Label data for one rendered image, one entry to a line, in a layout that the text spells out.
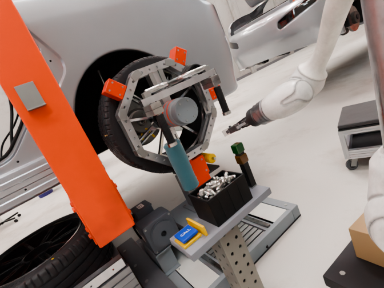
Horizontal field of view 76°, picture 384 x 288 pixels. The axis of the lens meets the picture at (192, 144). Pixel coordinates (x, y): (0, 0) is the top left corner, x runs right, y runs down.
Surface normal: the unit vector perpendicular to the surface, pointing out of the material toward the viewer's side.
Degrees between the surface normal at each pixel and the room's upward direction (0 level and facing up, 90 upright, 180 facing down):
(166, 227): 90
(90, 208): 90
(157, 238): 90
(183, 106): 90
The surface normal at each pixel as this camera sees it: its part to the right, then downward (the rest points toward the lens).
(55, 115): 0.51, 0.00
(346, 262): -0.39, -0.89
